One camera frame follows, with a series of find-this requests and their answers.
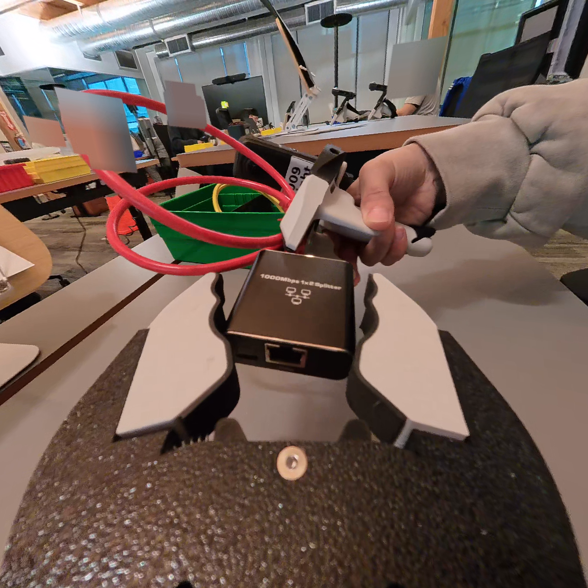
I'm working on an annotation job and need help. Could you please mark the black pole lamp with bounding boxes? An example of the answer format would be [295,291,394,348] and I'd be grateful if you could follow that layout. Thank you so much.
[321,14,353,120]

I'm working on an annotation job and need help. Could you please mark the office desk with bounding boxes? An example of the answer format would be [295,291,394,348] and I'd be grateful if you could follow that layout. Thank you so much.
[177,115,469,168]
[0,156,159,203]

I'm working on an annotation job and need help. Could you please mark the red ethernet cable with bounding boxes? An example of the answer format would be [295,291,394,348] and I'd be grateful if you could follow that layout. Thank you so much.
[83,89,322,277]

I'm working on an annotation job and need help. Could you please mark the silver ceiling duct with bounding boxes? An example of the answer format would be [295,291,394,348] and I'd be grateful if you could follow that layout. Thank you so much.
[51,0,409,51]

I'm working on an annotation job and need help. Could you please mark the green plastic bin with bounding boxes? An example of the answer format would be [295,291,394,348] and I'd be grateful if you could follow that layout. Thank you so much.
[151,183,295,263]

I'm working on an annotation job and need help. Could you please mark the pale flat board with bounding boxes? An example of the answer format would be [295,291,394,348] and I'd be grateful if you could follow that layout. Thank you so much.
[0,344,40,389]

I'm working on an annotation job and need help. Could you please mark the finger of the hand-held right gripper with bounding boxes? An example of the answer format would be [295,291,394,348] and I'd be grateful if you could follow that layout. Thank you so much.
[280,177,341,251]

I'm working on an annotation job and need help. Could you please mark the blue jacket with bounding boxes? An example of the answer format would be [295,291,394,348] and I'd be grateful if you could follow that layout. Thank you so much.
[440,77,474,116]

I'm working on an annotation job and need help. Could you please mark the orange traffic cone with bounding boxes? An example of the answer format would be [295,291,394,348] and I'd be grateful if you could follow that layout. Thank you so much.
[107,195,138,235]

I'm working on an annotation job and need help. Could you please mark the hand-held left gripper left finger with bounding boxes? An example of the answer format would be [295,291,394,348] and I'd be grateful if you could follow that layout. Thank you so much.
[115,272,242,453]

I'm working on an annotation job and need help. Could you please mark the yellow cable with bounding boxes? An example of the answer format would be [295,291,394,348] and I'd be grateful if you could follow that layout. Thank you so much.
[212,183,285,214]

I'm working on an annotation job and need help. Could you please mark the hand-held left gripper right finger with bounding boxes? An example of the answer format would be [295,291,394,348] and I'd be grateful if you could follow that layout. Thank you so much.
[345,273,470,448]

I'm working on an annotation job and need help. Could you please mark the black monitor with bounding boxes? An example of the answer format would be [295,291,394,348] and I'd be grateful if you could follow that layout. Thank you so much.
[202,76,268,129]

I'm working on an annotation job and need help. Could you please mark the person's right hand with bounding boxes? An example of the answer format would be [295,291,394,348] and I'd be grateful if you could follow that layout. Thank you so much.
[337,143,448,267]

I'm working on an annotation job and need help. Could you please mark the yellow plastic bin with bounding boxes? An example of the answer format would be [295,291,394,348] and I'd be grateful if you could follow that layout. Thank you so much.
[23,155,92,184]

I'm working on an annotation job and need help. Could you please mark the curved wooden board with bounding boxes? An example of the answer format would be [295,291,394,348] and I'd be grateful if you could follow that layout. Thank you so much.
[0,204,52,308]

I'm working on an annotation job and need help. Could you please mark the black ethernet splitter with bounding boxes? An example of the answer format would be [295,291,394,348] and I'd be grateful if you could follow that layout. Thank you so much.
[224,249,360,381]

